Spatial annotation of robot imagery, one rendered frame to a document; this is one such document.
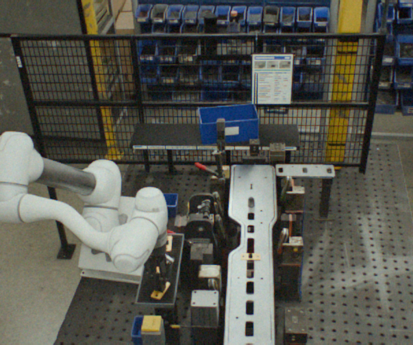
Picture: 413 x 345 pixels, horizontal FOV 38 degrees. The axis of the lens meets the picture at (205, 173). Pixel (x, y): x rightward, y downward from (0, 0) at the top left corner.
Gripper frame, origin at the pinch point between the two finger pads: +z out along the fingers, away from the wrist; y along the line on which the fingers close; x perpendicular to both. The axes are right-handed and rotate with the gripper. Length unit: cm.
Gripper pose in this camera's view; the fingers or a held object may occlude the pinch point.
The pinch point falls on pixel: (159, 282)
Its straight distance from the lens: 218.4
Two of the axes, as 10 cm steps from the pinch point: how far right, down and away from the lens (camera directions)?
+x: 4.1, -5.6, 7.2
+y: 9.1, 2.2, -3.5
